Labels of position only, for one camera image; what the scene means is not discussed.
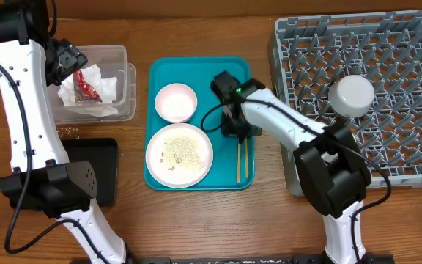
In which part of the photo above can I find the wooden chopstick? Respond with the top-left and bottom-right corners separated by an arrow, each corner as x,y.
244,138 -> 249,179
237,142 -> 241,184

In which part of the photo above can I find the red snack wrapper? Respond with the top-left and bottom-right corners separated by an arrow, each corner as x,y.
73,70 -> 102,103

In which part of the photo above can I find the white grey bowl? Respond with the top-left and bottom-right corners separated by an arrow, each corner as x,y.
328,75 -> 375,118

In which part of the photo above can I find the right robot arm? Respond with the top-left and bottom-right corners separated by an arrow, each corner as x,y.
210,71 -> 394,263

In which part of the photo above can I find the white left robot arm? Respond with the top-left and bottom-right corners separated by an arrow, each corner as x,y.
0,1 -> 136,263

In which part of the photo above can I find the grey dishwasher rack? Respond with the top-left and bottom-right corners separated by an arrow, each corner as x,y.
268,10 -> 422,188

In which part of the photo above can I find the clear plastic bin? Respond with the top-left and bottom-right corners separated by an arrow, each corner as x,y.
48,45 -> 136,125

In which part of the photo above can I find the small pink saucer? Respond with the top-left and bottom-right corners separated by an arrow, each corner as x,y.
155,83 -> 198,123

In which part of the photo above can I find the teal plastic tray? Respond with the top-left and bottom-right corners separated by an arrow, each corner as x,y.
145,56 -> 255,191

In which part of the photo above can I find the large pink dirty plate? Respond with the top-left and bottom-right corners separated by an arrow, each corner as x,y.
145,123 -> 214,188

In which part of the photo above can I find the black tray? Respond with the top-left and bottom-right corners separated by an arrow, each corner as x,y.
62,138 -> 119,207

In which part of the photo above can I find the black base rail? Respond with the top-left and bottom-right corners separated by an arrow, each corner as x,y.
70,254 -> 395,264

